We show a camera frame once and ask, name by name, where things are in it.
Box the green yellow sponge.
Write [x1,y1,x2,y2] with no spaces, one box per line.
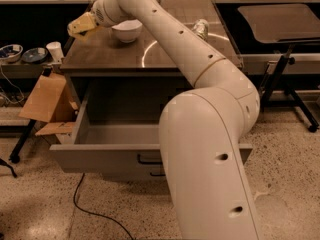
[75,26,101,41]

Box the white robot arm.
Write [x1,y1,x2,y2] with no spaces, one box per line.
[68,0,263,240]

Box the grey drawer cabinet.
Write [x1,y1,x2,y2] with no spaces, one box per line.
[59,0,244,181]

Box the open grey top drawer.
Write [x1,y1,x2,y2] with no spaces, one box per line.
[51,79,258,181]

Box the white paper cup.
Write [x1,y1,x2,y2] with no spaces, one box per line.
[46,41,64,63]

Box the white ceramic bowl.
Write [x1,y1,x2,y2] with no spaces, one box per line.
[112,20,142,43]

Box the dark blue plate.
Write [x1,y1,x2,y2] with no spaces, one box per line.
[22,47,48,64]

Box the blue patterned bowl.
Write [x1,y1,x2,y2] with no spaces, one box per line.
[0,44,23,63]

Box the cardboard box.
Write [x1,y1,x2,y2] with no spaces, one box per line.
[19,73,78,136]

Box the crushed metal can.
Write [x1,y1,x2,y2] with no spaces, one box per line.
[192,19,209,41]

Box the black left stand leg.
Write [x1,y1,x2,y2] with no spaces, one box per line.
[9,120,36,164]

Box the grey tray on stand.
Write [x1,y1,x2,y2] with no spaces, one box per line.
[238,4,320,43]

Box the black drawer handle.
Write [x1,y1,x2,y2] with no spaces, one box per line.
[137,154,162,165]

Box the black floor cable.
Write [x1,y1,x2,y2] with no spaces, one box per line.
[72,172,135,240]

